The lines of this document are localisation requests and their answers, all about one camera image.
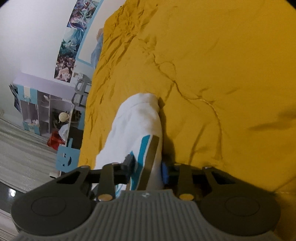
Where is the mustard yellow bed cover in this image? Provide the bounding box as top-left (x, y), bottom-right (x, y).
top-left (79, 1), bottom-right (295, 240)

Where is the desk shelf unit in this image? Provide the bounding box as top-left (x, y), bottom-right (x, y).
top-left (11, 72), bottom-right (84, 138)

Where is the white t-shirt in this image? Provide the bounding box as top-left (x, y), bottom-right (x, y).
top-left (95, 93), bottom-right (163, 197)

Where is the grey striped rug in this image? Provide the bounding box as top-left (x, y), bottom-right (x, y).
top-left (1, 120), bottom-right (56, 192)

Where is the cream round ball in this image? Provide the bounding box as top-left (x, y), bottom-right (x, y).
top-left (58, 112), bottom-right (70, 123)

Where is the grey chair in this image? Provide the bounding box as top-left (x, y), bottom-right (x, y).
top-left (71, 75), bottom-right (92, 108)

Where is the blue smiley board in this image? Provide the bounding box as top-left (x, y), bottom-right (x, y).
top-left (56, 138), bottom-right (80, 173)

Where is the red bag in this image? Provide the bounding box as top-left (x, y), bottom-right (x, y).
top-left (47, 131), bottom-right (65, 151)

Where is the blue pillow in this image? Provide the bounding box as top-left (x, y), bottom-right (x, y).
top-left (91, 28), bottom-right (103, 69)

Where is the anime poster strip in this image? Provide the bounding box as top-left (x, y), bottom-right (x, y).
top-left (54, 0), bottom-right (102, 83)

